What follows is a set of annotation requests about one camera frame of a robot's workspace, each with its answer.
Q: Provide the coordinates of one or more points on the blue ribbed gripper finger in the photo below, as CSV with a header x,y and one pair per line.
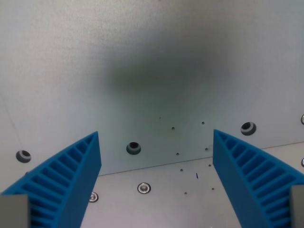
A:
x,y
249,173
69,180

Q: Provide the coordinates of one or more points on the recessed dark bolt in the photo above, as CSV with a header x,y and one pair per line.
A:
x,y
133,148
23,156
248,128

